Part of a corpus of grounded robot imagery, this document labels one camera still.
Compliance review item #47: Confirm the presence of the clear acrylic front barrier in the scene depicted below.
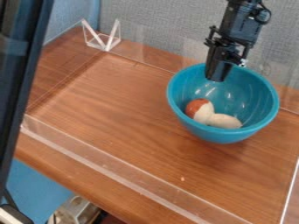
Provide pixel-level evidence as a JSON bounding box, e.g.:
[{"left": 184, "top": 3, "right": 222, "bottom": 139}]
[{"left": 21, "top": 115, "right": 252, "bottom": 224}]

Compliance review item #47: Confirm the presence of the clear acrylic corner bracket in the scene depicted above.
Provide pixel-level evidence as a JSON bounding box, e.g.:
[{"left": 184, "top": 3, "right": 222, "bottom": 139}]
[{"left": 80, "top": 19, "right": 121, "bottom": 52}]

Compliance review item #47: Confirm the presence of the white device under table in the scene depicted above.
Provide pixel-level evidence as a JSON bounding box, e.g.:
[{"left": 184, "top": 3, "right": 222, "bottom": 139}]
[{"left": 46, "top": 196, "right": 101, "bottom": 224}]

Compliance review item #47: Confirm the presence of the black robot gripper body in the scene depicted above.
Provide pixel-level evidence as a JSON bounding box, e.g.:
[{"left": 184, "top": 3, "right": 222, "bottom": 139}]
[{"left": 204, "top": 0, "right": 272, "bottom": 67}]

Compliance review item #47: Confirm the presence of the clear acrylic back barrier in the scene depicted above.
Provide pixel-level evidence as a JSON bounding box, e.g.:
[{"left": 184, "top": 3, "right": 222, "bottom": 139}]
[{"left": 112, "top": 26, "right": 299, "bottom": 115}]

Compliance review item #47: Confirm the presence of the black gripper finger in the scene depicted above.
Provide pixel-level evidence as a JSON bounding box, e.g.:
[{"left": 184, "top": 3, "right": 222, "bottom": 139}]
[{"left": 205, "top": 45, "right": 240, "bottom": 82}]

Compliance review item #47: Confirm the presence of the white brown-capped toy mushroom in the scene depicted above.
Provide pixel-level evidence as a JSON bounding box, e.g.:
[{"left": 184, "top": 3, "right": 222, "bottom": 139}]
[{"left": 184, "top": 98, "right": 241, "bottom": 129}]

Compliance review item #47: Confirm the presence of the clear acrylic barrier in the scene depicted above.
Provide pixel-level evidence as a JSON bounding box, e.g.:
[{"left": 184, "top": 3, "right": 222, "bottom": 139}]
[
  {"left": 21, "top": 115, "right": 252, "bottom": 224},
  {"left": 112, "top": 26, "right": 299, "bottom": 115}
]

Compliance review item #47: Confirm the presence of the blue plastic bowl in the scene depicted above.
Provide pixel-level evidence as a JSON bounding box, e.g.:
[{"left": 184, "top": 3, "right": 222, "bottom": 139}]
[{"left": 165, "top": 64, "right": 278, "bottom": 144}]

